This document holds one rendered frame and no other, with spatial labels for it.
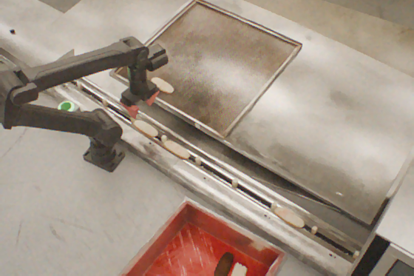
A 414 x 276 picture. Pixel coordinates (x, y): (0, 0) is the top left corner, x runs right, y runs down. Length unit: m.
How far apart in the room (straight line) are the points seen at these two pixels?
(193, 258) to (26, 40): 1.11
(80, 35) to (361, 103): 1.21
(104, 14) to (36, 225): 1.11
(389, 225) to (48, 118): 0.88
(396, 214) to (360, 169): 0.58
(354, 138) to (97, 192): 0.83
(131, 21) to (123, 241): 1.09
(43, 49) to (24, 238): 0.77
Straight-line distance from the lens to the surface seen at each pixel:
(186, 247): 1.32
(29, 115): 1.23
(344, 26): 2.20
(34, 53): 1.85
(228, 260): 1.30
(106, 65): 1.27
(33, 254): 1.39
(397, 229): 0.87
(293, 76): 1.64
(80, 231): 1.39
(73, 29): 2.12
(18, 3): 2.42
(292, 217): 1.36
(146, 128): 1.55
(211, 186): 1.39
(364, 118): 1.56
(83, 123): 1.35
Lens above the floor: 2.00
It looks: 46 degrees down
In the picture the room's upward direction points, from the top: 2 degrees clockwise
